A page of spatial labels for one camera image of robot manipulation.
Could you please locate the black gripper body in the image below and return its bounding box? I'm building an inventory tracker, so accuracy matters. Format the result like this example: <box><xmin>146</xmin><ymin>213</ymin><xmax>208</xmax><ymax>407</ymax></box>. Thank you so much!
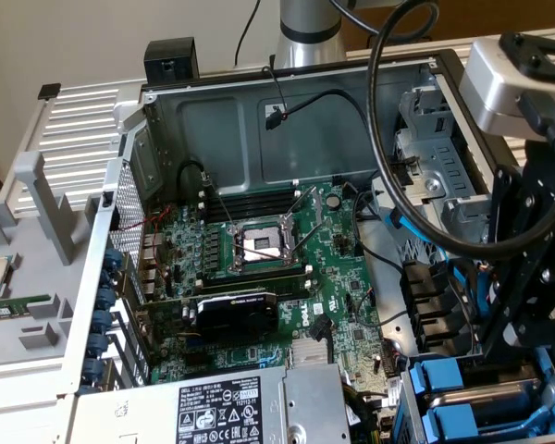
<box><xmin>512</xmin><ymin>137</ymin><xmax>555</xmax><ymax>253</ymax></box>

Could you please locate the blue SATA wire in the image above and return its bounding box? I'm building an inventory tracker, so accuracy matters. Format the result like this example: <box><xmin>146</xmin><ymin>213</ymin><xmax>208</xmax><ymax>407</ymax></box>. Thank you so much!
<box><xmin>383</xmin><ymin>207</ymin><xmax>448</xmax><ymax>258</ymax></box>
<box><xmin>449</xmin><ymin>261</ymin><xmax>492</xmax><ymax>321</ymax></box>

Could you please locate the blue disk carrier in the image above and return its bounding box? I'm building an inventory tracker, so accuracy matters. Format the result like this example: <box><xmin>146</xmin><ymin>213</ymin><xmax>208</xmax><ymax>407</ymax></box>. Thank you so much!
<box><xmin>420</xmin><ymin>401</ymin><xmax>555</xmax><ymax>444</ymax></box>

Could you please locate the silver metal drive cage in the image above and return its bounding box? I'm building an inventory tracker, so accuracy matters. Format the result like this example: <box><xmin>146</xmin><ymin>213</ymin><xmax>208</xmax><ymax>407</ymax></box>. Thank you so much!
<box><xmin>369</xmin><ymin>85</ymin><xmax>496</xmax><ymax>260</ymax></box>

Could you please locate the black plastic clip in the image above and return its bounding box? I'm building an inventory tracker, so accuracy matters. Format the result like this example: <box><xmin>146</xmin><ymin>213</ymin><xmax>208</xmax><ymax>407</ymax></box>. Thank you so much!
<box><xmin>390</xmin><ymin>155</ymin><xmax>421</xmax><ymax>187</ymax></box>

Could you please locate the green motherboard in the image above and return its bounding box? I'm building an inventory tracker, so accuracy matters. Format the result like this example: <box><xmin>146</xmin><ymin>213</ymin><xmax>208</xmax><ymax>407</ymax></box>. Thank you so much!
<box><xmin>138</xmin><ymin>179</ymin><xmax>401</xmax><ymax>411</ymax></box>

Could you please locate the silver chipset heatsink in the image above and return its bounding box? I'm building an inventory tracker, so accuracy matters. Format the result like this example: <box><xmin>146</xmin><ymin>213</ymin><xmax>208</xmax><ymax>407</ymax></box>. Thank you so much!
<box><xmin>290</xmin><ymin>339</ymin><xmax>329</xmax><ymax>367</ymax></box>

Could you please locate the black RAM slot white latch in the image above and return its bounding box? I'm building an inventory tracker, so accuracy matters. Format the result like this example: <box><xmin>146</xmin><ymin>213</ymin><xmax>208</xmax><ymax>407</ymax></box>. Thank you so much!
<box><xmin>196</xmin><ymin>193</ymin><xmax>302</xmax><ymax>214</ymax></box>
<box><xmin>196</xmin><ymin>182</ymin><xmax>302</xmax><ymax>201</ymax></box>
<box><xmin>198</xmin><ymin>265</ymin><xmax>313</xmax><ymax>290</ymax></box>
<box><xmin>275</xmin><ymin>279</ymin><xmax>313</xmax><ymax>301</ymax></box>

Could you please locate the metal socket cover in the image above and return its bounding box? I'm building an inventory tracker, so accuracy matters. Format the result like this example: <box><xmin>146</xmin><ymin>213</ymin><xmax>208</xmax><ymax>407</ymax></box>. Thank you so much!
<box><xmin>280</xmin><ymin>184</ymin><xmax>324</xmax><ymax>256</ymax></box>

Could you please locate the thin metal locking lever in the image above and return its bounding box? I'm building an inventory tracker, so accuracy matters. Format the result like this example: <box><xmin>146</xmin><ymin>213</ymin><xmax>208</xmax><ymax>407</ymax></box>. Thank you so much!
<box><xmin>237</xmin><ymin>245</ymin><xmax>286</xmax><ymax>263</ymax></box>
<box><xmin>202</xmin><ymin>171</ymin><xmax>236</xmax><ymax>231</ymax></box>

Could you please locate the silver CPU socket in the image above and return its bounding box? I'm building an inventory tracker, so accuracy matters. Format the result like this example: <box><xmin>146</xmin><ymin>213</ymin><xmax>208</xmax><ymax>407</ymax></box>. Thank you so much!
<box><xmin>226</xmin><ymin>217</ymin><xmax>304</xmax><ymax>275</ymax></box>

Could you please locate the black graphics card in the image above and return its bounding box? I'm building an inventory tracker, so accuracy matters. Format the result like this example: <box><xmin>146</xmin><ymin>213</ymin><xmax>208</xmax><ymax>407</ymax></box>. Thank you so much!
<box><xmin>136</xmin><ymin>289</ymin><xmax>281</xmax><ymax>346</ymax></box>

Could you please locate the open grey PC case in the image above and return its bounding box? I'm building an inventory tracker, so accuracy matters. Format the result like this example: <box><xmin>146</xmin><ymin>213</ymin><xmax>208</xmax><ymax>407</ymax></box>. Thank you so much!
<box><xmin>62</xmin><ymin>48</ymin><xmax>555</xmax><ymax>444</ymax></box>

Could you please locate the silver power supply unit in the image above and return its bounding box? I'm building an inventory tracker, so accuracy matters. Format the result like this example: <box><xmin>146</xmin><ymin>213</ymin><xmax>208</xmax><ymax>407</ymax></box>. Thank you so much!
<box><xmin>71</xmin><ymin>363</ymin><xmax>352</xmax><ymax>444</ymax></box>

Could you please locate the black plastic block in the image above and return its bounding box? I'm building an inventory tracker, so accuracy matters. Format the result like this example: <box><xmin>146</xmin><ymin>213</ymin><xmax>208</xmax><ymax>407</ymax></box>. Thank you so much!
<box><xmin>142</xmin><ymin>37</ymin><xmax>201</xmax><ymax>88</ymax></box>

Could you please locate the grey plastic parts rack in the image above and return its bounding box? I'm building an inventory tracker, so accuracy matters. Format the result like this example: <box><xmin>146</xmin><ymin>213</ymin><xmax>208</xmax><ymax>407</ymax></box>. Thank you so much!
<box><xmin>0</xmin><ymin>151</ymin><xmax>104</xmax><ymax>371</ymax></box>

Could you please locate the green RAM stick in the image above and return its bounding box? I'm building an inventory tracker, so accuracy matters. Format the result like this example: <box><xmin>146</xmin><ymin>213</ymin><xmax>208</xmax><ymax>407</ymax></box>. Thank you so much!
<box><xmin>0</xmin><ymin>295</ymin><xmax>52</xmax><ymax>324</ymax></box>

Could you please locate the small black end cap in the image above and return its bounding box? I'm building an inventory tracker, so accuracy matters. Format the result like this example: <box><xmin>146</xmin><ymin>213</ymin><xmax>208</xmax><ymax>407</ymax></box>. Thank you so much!
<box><xmin>36</xmin><ymin>82</ymin><xmax>62</xmax><ymax>101</ymax></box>

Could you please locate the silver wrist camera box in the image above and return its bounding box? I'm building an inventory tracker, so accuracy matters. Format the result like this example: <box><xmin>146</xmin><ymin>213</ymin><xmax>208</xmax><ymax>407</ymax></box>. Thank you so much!
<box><xmin>458</xmin><ymin>39</ymin><xmax>555</xmax><ymax>140</ymax></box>

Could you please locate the thin black red wire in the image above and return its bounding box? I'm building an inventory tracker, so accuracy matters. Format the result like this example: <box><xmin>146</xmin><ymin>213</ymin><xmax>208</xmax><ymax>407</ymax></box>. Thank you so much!
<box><xmin>351</xmin><ymin>287</ymin><xmax>376</xmax><ymax>325</ymax></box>

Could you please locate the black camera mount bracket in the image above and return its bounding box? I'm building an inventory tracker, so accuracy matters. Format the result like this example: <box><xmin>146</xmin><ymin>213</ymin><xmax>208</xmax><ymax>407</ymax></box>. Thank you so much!
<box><xmin>498</xmin><ymin>31</ymin><xmax>555</xmax><ymax>93</ymax></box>

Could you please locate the black supply wire bundle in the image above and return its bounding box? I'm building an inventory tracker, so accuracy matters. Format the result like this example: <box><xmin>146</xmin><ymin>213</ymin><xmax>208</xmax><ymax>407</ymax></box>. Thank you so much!
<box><xmin>341</xmin><ymin>383</ymin><xmax>389</xmax><ymax>444</ymax></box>

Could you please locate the black wire angled connector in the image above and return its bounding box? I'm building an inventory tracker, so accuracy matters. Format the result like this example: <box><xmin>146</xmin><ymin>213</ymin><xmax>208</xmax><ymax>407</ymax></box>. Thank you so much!
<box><xmin>311</xmin><ymin>314</ymin><xmax>332</xmax><ymax>366</ymax></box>

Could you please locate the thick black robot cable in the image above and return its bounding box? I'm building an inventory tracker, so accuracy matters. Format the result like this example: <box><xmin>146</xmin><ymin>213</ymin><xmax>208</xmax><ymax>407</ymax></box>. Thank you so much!
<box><xmin>327</xmin><ymin>0</ymin><xmax>555</xmax><ymax>261</ymax></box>

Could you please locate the black wire with connector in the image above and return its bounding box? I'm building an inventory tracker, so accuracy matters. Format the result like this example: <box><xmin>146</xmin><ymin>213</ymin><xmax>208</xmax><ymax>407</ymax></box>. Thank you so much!
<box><xmin>263</xmin><ymin>88</ymin><xmax>397</xmax><ymax>167</ymax></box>

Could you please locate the thin black hooked wire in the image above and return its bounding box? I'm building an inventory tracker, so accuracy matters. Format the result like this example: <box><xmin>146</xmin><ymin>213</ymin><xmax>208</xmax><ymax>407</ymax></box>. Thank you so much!
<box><xmin>261</xmin><ymin>64</ymin><xmax>290</xmax><ymax>120</ymax></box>

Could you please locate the thin black hanging cable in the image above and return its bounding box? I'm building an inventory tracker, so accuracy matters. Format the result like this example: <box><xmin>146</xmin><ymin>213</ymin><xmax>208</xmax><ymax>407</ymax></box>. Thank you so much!
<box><xmin>233</xmin><ymin>0</ymin><xmax>263</xmax><ymax>67</ymax></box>

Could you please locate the short black looped wire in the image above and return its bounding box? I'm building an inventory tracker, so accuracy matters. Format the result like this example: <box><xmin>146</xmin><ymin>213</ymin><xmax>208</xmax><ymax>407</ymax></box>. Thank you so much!
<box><xmin>178</xmin><ymin>159</ymin><xmax>210</xmax><ymax>204</ymax></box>

